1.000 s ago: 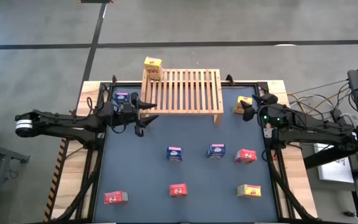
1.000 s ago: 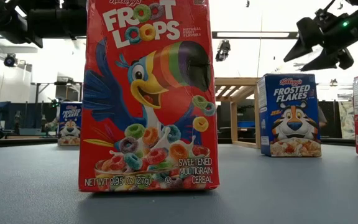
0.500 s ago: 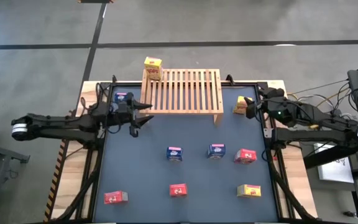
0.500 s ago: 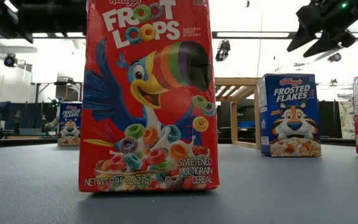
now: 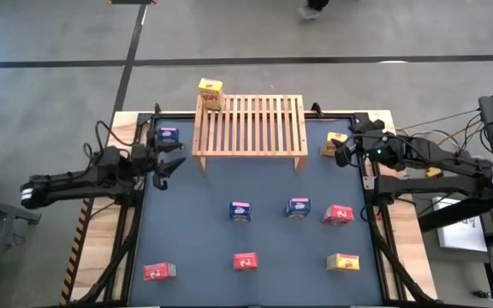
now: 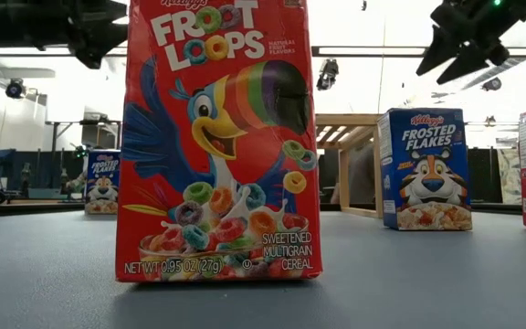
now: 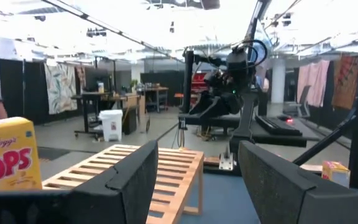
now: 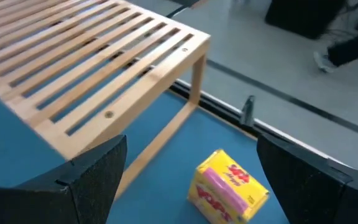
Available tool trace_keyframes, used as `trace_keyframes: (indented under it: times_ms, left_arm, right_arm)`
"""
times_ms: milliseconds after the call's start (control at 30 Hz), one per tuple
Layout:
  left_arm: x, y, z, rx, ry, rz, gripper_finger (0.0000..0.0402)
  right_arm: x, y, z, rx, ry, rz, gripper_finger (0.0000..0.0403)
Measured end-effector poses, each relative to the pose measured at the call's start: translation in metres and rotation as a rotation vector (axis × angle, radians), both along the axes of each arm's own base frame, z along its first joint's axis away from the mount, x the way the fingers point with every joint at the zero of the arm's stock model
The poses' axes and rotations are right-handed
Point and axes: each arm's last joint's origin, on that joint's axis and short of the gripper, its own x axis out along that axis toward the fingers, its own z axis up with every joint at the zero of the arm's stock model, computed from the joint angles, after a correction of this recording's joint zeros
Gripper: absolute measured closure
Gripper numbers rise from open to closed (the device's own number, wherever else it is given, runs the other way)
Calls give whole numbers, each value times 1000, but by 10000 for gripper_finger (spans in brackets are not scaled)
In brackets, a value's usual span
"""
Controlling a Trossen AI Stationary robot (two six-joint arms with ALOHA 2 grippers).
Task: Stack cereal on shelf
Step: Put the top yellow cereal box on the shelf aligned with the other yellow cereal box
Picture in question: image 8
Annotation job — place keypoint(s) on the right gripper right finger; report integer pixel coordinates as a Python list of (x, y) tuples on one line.
[(315, 199)]

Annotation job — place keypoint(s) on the wooden slatted shelf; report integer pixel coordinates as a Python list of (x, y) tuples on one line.
[(148, 81)]

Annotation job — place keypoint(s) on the yellow Corn Pops box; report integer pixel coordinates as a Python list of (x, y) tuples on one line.
[(228, 186)]

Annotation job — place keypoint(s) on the black table edge clamp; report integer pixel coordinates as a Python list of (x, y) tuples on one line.
[(247, 110)]

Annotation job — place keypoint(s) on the large black floor box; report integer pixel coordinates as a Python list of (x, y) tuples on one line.
[(303, 15)]

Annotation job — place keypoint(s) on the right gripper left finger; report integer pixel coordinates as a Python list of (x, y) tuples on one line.
[(73, 193)]

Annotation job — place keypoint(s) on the black table frame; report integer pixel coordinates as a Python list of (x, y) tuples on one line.
[(216, 110)]

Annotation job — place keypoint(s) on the person's leg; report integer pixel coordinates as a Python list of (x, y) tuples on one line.
[(353, 46)]

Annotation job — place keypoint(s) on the person's shoe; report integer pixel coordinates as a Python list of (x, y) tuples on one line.
[(323, 62)]

